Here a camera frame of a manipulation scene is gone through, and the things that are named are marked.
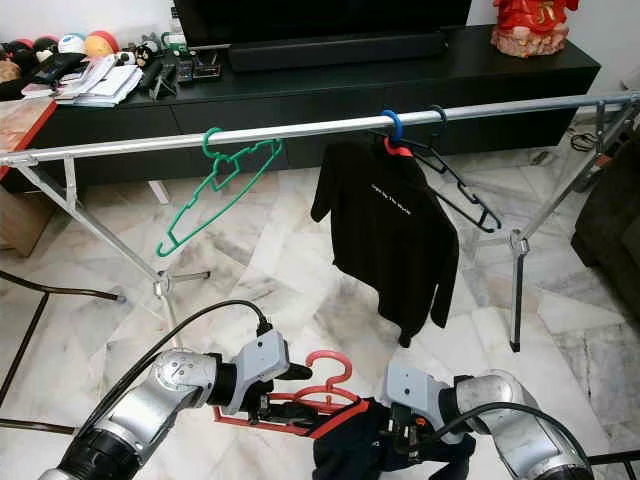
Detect black folding chair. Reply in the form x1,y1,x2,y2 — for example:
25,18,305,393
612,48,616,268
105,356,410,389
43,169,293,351
586,450,640,469

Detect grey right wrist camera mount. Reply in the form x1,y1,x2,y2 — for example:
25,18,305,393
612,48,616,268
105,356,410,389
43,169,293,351
380,362,451,426

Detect white paper stack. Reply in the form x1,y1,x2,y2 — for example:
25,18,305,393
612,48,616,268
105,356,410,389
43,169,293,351
55,55,146,108

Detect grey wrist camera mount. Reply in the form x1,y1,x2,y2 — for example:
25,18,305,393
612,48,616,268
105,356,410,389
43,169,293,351
230,330,293,413
380,362,451,426

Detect silver metal clothes rack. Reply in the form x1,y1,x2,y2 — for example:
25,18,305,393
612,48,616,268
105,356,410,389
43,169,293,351
0,90,640,354

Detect black electronic box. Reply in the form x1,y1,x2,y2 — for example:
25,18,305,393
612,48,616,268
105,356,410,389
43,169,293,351
185,52,224,83

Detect navy garment red stripe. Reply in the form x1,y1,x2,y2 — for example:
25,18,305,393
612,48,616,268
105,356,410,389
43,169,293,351
310,398,476,480

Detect black metal table frame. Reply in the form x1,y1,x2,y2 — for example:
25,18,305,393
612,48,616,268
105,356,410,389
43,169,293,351
0,270,126,433

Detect black pouch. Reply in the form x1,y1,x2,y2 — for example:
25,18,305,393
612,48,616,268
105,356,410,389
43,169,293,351
32,52,91,86

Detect black coiled power cable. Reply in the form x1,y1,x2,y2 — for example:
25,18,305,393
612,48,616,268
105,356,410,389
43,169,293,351
565,128,606,153

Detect white blue round plush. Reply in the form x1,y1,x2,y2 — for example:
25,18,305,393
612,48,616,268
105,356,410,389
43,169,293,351
57,34,88,57

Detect black television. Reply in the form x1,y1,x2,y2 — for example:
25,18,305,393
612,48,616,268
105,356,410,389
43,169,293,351
172,0,471,46

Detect black shirt white print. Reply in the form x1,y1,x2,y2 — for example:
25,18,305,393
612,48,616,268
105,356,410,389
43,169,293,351
310,140,461,349

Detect brown box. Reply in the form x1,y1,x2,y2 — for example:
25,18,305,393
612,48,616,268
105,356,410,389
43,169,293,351
0,188,53,258

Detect blue plastic hanger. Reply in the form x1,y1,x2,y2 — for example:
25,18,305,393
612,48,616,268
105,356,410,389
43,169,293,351
380,109,404,141

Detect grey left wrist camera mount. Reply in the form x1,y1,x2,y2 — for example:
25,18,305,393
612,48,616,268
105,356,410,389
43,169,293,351
230,330,293,413

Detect black TV console cabinet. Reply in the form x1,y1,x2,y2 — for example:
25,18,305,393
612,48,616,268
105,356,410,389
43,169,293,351
15,25,601,191

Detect black red round plush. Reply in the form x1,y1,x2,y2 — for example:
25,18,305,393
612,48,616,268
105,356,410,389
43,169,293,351
8,40,36,66

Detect red figurine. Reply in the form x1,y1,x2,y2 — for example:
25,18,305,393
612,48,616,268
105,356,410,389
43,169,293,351
490,0,581,58

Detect black soundbar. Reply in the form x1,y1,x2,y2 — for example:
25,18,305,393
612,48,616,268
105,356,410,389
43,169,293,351
227,32,449,73

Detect black plastic hanger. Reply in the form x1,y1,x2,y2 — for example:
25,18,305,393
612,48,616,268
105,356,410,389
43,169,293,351
370,104,503,234

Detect black folded tripod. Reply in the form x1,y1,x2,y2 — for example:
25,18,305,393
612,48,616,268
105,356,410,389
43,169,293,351
150,60,183,101

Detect orange red round plush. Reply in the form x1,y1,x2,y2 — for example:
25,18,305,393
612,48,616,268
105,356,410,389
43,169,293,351
85,32,119,59

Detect green plastic hanger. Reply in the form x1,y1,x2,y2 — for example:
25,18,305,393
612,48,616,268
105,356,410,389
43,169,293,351
155,127,284,258

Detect red plastic hanger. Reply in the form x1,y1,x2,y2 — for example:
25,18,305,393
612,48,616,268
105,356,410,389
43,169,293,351
212,350,361,438

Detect small panda plush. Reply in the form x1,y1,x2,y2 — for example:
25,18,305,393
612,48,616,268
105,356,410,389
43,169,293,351
135,40,159,69

